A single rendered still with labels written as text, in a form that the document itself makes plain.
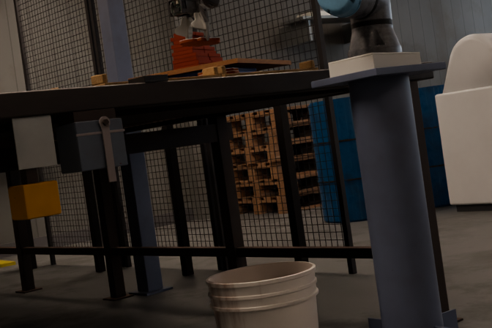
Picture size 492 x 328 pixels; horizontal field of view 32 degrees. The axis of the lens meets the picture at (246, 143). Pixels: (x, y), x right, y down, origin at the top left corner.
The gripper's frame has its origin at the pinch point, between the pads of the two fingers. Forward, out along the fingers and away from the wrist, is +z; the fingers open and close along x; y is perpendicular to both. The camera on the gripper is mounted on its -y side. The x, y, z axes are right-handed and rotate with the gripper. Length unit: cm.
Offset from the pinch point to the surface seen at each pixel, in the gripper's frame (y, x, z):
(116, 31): -74, -179, -32
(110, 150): 53, 31, 29
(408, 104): -26, 57, 30
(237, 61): -42, -38, 4
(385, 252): -15, 50, 69
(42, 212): 74, 32, 41
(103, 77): 41.6, 11.9, 9.5
